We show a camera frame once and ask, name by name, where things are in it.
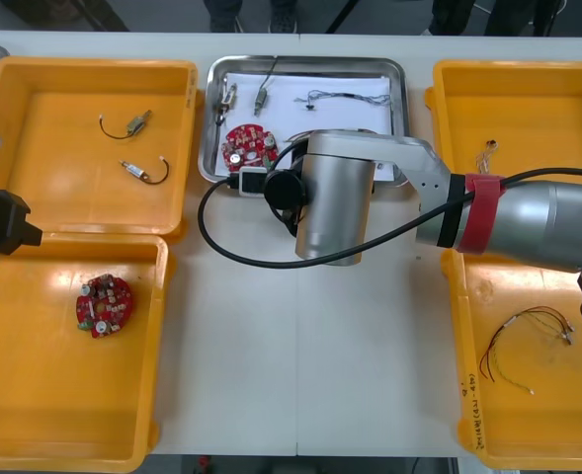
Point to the metal solenoid with blue label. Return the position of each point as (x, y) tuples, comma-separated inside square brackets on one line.
[(139, 123), (133, 169), (228, 99), (261, 99)]

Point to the silver-grey and black right arm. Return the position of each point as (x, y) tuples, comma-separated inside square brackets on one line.
[(335, 197)]

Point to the round red circuit board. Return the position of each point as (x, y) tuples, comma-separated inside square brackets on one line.
[(105, 306), (246, 143)]

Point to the yellow-orange plastic bin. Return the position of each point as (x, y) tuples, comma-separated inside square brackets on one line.
[(48, 385), (527, 108), (73, 99), (518, 424)]

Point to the white sheet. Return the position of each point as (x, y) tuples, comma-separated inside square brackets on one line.
[(290, 118)]

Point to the person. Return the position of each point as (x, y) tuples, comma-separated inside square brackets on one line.
[(283, 20), (448, 17)]

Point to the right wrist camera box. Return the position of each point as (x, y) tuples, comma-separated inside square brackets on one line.
[(252, 181)]

